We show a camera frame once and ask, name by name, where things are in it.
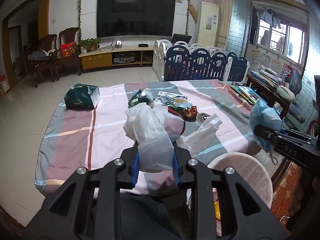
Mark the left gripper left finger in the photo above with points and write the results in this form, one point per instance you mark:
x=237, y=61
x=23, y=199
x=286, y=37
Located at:
x=87, y=205

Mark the stack of books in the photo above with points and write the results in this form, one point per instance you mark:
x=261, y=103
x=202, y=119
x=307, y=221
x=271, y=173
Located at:
x=268, y=87

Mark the red gift box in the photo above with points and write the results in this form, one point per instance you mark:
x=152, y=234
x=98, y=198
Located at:
x=68, y=50

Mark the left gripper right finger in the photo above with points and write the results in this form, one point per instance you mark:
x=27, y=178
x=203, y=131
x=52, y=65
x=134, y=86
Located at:
x=223, y=205

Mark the wooden tv cabinet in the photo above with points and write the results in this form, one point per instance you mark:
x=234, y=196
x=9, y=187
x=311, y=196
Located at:
x=117, y=57

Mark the green snack wrapper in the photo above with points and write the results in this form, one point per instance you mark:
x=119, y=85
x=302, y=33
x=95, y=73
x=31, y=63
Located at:
x=133, y=101

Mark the white standing air conditioner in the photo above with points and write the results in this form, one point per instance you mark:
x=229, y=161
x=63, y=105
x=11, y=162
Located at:
x=208, y=17

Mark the dark wooden armchair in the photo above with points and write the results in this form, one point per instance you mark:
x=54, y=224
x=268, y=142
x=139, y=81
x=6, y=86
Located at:
x=67, y=36
x=43, y=58

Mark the white plastic bag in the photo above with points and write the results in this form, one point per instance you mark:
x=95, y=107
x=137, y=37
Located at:
x=156, y=129

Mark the dark green tissue box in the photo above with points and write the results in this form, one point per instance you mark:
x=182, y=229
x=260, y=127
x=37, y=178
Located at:
x=82, y=96

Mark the large black television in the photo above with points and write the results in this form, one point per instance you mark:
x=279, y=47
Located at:
x=135, y=17

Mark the clear blue printed wrapper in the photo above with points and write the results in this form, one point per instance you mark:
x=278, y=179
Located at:
x=176, y=100

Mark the blue white baby fence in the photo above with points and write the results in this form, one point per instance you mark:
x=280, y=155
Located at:
x=179, y=61

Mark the potted green plant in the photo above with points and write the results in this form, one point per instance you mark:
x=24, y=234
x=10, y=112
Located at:
x=89, y=45

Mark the grey black plastic bag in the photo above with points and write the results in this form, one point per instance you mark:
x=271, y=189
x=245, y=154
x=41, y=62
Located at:
x=144, y=96

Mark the green red foil snack bag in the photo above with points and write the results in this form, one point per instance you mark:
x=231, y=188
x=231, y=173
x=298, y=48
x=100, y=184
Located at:
x=187, y=114

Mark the pink plastic trash basket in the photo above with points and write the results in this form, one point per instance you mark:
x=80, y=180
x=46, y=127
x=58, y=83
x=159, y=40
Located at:
x=253, y=173

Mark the striped pink grey tablecloth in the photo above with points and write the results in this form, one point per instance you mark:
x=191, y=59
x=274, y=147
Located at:
x=91, y=139

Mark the light blue face mask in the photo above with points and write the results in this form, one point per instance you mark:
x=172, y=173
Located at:
x=265, y=116

